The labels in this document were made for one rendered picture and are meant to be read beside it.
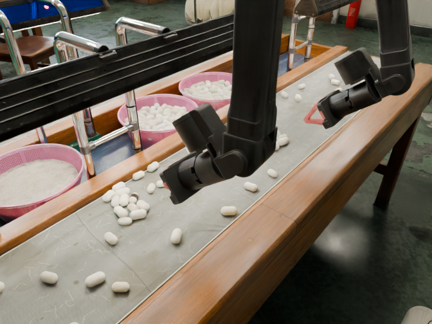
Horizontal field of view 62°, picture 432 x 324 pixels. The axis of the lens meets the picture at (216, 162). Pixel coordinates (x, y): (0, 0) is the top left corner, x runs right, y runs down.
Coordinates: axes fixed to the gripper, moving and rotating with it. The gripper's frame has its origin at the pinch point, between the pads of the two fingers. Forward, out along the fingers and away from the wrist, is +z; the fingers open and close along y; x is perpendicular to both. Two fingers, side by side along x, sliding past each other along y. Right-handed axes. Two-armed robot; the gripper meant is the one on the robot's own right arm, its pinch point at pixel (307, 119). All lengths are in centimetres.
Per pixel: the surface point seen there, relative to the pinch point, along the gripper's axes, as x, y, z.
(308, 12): -26.1, -28.4, 1.1
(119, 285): 4, 61, 9
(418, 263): 90, -59, 28
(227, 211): 6.7, 33.0, 6.9
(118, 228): -3, 51, 20
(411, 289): 91, -43, 27
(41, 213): -14, 61, 29
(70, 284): 0, 66, 16
